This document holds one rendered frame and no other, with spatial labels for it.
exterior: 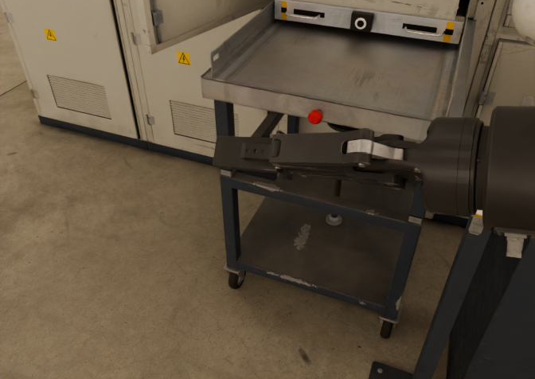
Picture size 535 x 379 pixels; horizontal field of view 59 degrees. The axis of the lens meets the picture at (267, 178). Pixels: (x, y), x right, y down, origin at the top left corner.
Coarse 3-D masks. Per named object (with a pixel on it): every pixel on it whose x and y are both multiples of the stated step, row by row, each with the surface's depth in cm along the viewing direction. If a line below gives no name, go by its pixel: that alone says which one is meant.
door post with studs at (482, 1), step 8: (472, 0) 147; (480, 0) 146; (488, 0) 145; (472, 8) 149; (480, 8) 147; (488, 8) 147; (472, 16) 150; (480, 16) 149; (488, 16) 148; (480, 24) 150; (480, 32) 151; (480, 40) 153; (472, 48) 155; (480, 48) 154; (472, 56) 156; (472, 64) 158; (472, 72) 160
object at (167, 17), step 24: (144, 0) 122; (168, 0) 131; (192, 0) 138; (216, 0) 146; (240, 0) 155; (264, 0) 164; (144, 24) 126; (168, 24) 135; (192, 24) 142; (216, 24) 146; (144, 48) 131
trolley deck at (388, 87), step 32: (288, 32) 142; (320, 32) 142; (352, 32) 142; (256, 64) 124; (288, 64) 124; (320, 64) 124; (352, 64) 124; (384, 64) 124; (416, 64) 124; (224, 96) 119; (256, 96) 115; (288, 96) 112; (320, 96) 110; (352, 96) 110; (384, 96) 110; (416, 96) 110; (384, 128) 107; (416, 128) 104
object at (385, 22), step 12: (276, 0) 142; (288, 0) 141; (276, 12) 144; (300, 12) 141; (312, 12) 140; (324, 12) 138; (336, 12) 137; (348, 12) 136; (372, 12) 133; (384, 12) 132; (324, 24) 140; (336, 24) 139; (348, 24) 138; (384, 24) 134; (396, 24) 133; (408, 24) 132; (420, 24) 130; (432, 24) 129; (456, 24) 127; (408, 36) 133; (420, 36) 132; (432, 36) 131; (456, 36) 129
